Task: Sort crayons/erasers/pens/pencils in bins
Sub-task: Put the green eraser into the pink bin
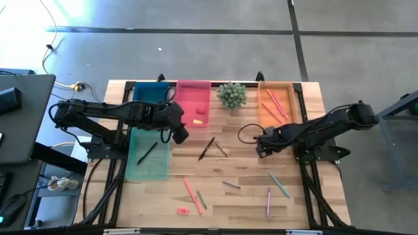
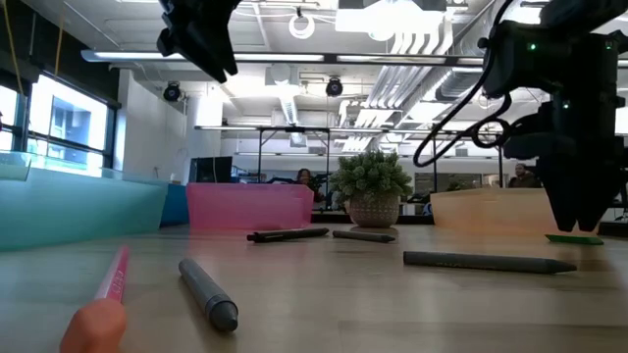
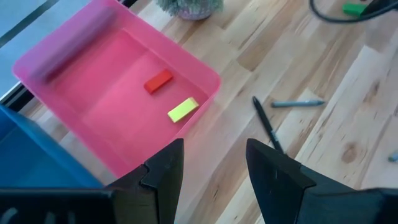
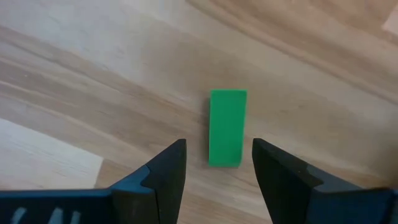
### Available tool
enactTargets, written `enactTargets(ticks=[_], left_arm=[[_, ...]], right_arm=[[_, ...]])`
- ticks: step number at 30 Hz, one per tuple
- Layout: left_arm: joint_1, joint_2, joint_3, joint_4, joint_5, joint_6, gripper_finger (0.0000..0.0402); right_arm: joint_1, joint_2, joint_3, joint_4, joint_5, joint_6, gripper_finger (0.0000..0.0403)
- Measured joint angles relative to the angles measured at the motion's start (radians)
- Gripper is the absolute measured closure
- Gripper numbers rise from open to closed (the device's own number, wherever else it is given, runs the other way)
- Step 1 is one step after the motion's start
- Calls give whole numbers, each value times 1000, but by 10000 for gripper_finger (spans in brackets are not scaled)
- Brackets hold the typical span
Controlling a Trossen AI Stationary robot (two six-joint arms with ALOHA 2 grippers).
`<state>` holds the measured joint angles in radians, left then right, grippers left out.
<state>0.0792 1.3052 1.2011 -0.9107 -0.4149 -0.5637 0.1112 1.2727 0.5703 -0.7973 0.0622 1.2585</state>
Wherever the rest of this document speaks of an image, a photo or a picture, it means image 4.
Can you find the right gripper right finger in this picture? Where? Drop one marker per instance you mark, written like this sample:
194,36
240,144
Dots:
289,193

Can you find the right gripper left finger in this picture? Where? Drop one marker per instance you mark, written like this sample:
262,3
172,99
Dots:
155,193

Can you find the green eraser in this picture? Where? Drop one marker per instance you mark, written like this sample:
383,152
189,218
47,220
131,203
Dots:
227,127

